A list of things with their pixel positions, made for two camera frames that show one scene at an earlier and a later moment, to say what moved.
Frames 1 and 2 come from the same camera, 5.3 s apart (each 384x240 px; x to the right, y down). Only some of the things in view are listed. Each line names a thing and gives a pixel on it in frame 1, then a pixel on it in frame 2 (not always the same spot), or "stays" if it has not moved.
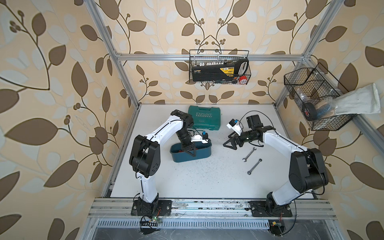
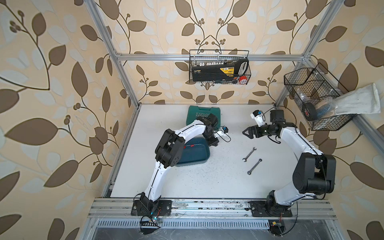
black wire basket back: (220, 67) stays
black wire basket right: (314, 91) stays
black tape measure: (309, 111) stays
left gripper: (190, 150) → (215, 145)
